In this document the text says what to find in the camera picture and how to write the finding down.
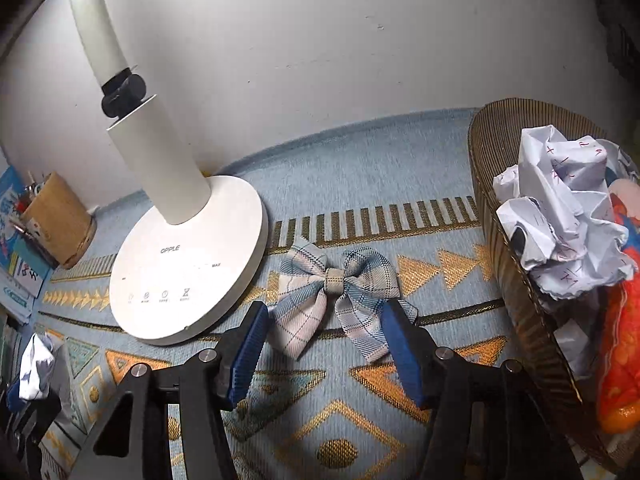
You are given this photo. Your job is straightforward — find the white paper ball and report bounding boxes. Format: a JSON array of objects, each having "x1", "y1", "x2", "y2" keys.
[{"x1": 18, "y1": 333, "x2": 55, "y2": 401}]

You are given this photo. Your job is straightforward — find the stack of books left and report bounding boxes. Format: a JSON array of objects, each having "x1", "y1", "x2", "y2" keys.
[{"x1": 1, "y1": 269, "x2": 34, "y2": 384}]

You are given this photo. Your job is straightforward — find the red snack packet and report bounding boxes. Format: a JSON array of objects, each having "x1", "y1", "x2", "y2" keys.
[{"x1": 594, "y1": 192, "x2": 640, "y2": 436}]

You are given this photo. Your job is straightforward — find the blue cover workbook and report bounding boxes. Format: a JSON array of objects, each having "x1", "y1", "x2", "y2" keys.
[{"x1": 1, "y1": 166, "x2": 51, "y2": 298}]

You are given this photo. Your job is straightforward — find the white desk lamp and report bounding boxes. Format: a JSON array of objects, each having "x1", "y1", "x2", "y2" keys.
[{"x1": 70, "y1": 0, "x2": 268, "y2": 346}]

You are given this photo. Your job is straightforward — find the bamboo pen holder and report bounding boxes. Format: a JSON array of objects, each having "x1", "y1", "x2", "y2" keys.
[{"x1": 21, "y1": 172, "x2": 96, "y2": 269}]

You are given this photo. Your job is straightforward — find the crumpled papers in basket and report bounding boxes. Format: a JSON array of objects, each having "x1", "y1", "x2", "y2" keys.
[{"x1": 492, "y1": 125, "x2": 639, "y2": 300}]

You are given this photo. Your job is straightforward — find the woven wicker basket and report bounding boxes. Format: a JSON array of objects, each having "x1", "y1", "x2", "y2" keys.
[{"x1": 466, "y1": 97, "x2": 640, "y2": 474}]

